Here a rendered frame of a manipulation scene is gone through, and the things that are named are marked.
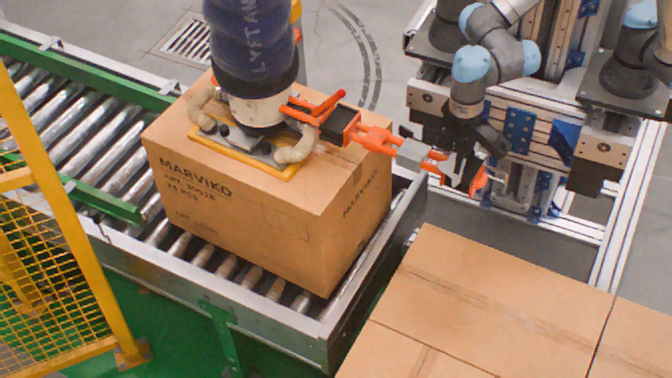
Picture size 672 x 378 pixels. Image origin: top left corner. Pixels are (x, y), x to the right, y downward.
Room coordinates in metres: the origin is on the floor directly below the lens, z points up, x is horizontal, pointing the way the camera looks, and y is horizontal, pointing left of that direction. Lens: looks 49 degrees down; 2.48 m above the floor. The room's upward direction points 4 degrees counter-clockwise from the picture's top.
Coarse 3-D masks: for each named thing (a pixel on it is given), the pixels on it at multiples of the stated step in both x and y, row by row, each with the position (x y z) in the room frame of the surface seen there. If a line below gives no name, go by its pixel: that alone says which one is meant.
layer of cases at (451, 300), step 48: (432, 240) 1.43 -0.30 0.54; (432, 288) 1.25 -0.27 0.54; (480, 288) 1.24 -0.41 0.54; (528, 288) 1.23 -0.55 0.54; (576, 288) 1.23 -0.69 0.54; (384, 336) 1.10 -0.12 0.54; (432, 336) 1.09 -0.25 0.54; (480, 336) 1.08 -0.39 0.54; (528, 336) 1.08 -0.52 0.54; (576, 336) 1.07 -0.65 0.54; (624, 336) 1.06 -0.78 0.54
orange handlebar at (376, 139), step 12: (300, 36) 1.79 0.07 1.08; (216, 84) 1.61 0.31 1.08; (288, 108) 1.49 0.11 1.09; (312, 108) 1.48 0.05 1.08; (312, 120) 1.44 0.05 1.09; (372, 132) 1.37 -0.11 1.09; (384, 132) 1.37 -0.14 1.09; (372, 144) 1.34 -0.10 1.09; (384, 144) 1.35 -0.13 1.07; (396, 144) 1.34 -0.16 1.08; (432, 156) 1.29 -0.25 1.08; (444, 156) 1.28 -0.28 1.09; (420, 168) 1.26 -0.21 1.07; (432, 168) 1.25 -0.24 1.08; (480, 180) 1.20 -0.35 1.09
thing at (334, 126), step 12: (336, 108) 1.47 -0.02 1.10; (348, 108) 1.46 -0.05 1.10; (324, 120) 1.43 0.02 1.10; (336, 120) 1.42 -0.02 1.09; (348, 120) 1.42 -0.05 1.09; (360, 120) 1.43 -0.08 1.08; (324, 132) 1.40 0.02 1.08; (336, 132) 1.37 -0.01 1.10; (348, 132) 1.38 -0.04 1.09; (336, 144) 1.37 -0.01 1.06; (348, 144) 1.38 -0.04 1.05
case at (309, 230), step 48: (192, 96) 1.71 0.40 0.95; (144, 144) 1.56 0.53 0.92; (192, 144) 1.51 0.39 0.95; (288, 144) 1.49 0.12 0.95; (192, 192) 1.48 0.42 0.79; (240, 192) 1.37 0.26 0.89; (288, 192) 1.31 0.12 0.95; (336, 192) 1.30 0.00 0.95; (384, 192) 1.52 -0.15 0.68; (240, 240) 1.40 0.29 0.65; (288, 240) 1.29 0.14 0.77; (336, 240) 1.29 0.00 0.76
